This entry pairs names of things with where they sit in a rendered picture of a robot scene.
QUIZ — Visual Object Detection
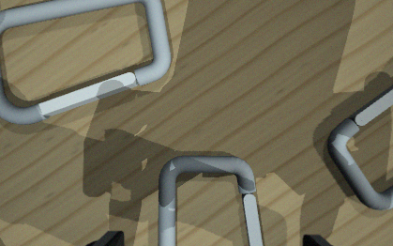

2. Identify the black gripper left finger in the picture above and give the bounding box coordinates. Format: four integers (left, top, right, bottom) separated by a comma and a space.
86, 231, 125, 246

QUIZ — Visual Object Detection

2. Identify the grey carabiner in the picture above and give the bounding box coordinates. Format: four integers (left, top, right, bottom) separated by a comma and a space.
159, 156, 263, 246
327, 85, 393, 210
0, 0, 171, 125

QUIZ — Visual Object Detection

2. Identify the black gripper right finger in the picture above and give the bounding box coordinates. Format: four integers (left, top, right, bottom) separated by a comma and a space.
303, 235, 333, 246

